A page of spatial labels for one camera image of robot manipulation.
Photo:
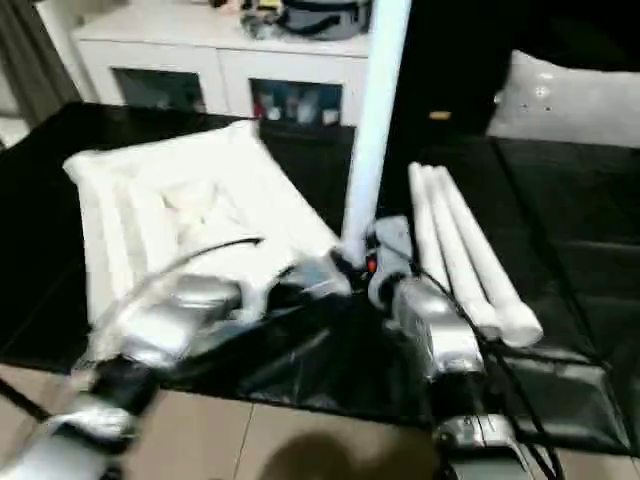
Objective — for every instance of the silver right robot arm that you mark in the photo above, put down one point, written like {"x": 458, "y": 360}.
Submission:
{"x": 440, "y": 340}

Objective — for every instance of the white cabinet with glass doors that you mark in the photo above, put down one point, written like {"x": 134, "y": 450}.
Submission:
{"x": 200, "y": 60}

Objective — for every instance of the grey curtain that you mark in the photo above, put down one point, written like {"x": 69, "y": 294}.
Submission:
{"x": 35, "y": 55}

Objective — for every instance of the white plastic table top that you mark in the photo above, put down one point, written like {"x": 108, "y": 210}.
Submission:
{"x": 180, "y": 200}

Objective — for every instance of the white plastic table leg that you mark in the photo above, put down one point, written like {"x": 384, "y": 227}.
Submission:
{"x": 455, "y": 250}
{"x": 375, "y": 120}
{"x": 490, "y": 260}
{"x": 425, "y": 220}

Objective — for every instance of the grey black bag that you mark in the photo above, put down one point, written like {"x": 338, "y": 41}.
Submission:
{"x": 310, "y": 15}

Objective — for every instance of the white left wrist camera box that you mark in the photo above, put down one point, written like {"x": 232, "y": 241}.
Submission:
{"x": 265, "y": 280}

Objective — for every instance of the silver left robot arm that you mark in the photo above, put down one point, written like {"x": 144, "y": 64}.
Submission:
{"x": 150, "y": 340}

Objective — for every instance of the black work mat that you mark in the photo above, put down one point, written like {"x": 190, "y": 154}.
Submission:
{"x": 570, "y": 230}

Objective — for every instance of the small yellow tag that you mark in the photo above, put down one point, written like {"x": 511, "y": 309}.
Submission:
{"x": 441, "y": 115}

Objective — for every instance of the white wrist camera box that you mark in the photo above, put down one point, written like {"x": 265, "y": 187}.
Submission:
{"x": 265, "y": 280}
{"x": 390, "y": 255}

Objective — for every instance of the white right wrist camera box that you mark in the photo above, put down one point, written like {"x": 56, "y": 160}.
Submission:
{"x": 390, "y": 255}

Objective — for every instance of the grey pillow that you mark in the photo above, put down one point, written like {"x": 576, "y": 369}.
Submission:
{"x": 570, "y": 100}

